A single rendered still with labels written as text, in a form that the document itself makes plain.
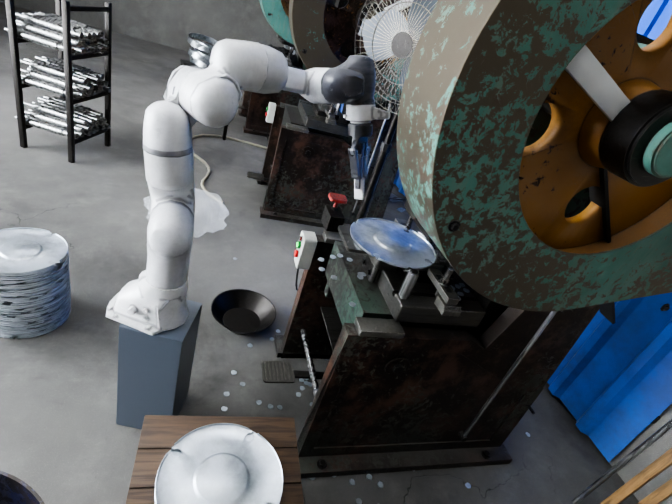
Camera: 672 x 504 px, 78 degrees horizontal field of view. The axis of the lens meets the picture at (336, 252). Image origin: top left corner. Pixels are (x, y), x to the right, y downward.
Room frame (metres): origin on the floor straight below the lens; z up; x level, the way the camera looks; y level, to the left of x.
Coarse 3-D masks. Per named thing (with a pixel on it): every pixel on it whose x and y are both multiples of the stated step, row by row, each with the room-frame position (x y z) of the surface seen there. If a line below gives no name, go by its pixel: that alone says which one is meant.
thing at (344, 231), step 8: (344, 232) 1.17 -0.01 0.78; (344, 240) 1.12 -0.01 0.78; (352, 240) 1.14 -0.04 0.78; (352, 248) 1.09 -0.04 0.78; (360, 248) 1.11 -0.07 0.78; (368, 256) 1.21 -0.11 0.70; (368, 264) 1.19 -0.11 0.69; (376, 264) 1.15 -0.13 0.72; (384, 264) 1.16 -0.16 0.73; (368, 272) 1.16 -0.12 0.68; (376, 272) 1.15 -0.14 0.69; (376, 280) 1.16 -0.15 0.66
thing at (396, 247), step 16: (352, 224) 1.23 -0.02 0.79; (368, 224) 1.28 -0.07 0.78; (384, 224) 1.32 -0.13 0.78; (400, 224) 1.35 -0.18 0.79; (368, 240) 1.17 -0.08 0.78; (384, 240) 1.19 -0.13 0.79; (400, 240) 1.23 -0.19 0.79; (416, 240) 1.28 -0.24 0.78; (384, 256) 1.10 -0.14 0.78; (400, 256) 1.14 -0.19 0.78; (416, 256) 1.17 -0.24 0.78; (432, 256) 1.21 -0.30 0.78
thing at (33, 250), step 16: (0, 240) 1.14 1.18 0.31; (16, 240) 1.17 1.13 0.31; (32, 240) 1.20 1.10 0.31; (48, 240) 1.23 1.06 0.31; (64, 240) 1.26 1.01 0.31; (0, 256) 1.07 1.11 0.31; (16, 256) 1.09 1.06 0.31; (32, 256) 1.12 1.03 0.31; (48, 256) 1.15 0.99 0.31; (64, 256) 1.17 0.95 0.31; (0, 272) 1.00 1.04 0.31; (16, 272) 1.02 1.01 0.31; (32, 272) 1.05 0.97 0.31
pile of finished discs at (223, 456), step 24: (192, 432) 0.64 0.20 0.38; (216, 432) 0.66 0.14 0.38; (240, 432) 0.68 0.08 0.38; (168, 456) 0.56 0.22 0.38; (192, 456) 0.58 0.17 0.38; (216, 456) 0.60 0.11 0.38; (240, 456) 0.62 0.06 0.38; (264, 456) 0.64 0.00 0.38; (168, 480) 0.51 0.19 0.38; (192, 480) 0.53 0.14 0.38; (216, 480) 0.54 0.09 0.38; (240, 480) 0.56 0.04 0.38; (264, 480) 0.58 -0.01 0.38
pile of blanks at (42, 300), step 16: (48, 272) 1.09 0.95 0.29; (64, 272) 1.18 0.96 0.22; (0, 288) 0.99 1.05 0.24; (16, 288) 1.01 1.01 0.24; (32, 288) 1.05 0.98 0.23; (48, 288) 1.09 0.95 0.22; (64, 288) 1.15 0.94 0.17; (0, 304) 1.00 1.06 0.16; (16, 304) 1.01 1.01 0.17; (32, 304) 1.04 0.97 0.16; (48, 304) 1.09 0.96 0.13; (64, 304) 1.15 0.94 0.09; (0, 320) 0.99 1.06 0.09; (16, 320) 1.01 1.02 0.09; (32, 320) 1.04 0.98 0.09; (48, 320) 1.08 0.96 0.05; (64, 320) 1.15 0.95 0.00; (0, 336) 0.99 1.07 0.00; (16, 336) 1.01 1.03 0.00; (32, 336) 1.03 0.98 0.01
